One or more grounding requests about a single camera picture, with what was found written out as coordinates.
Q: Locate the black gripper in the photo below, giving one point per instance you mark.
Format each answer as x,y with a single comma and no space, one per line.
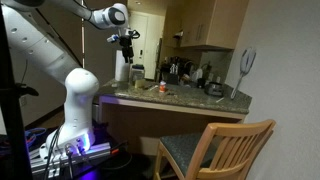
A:
127,51

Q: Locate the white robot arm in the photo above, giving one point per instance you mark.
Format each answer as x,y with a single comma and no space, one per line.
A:
28,39

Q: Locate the white paper towel roll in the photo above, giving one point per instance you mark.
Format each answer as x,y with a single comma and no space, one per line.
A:
121,67

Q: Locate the clear jar with blue lid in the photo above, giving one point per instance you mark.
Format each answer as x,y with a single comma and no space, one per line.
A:
137,72

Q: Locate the yellow-green sponge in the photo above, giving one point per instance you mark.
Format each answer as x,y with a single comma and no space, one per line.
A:
140,83

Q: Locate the black coffee maker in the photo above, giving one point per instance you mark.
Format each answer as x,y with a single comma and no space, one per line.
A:
174,68

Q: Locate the small orange white bottle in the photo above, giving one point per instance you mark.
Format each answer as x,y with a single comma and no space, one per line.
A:
162,86

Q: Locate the wooden upper cabinet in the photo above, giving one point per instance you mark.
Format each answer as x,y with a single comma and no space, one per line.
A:
212,24

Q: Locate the wooden chair with grey seat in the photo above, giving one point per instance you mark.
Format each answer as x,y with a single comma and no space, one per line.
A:
223,151

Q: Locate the black tripod pole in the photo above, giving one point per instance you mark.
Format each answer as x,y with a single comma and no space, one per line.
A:
11,111

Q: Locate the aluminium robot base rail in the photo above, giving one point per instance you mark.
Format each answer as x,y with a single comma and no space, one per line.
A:
68,156

